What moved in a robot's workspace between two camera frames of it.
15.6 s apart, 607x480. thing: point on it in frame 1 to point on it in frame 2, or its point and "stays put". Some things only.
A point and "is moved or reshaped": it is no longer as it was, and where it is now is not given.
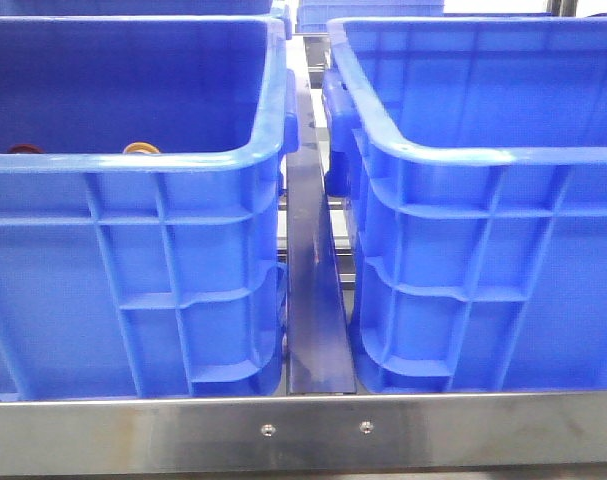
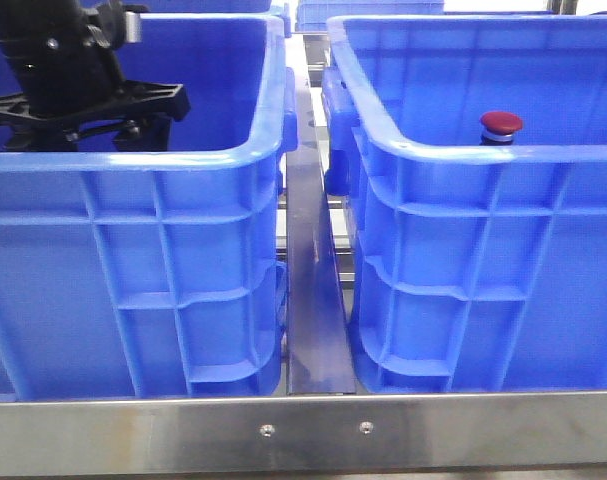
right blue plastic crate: x=480 y=162 stays put
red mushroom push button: x=25 y=148 is moved or reshaped
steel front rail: x=509 y=433 stays put
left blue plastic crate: x=110 y=276 stays put
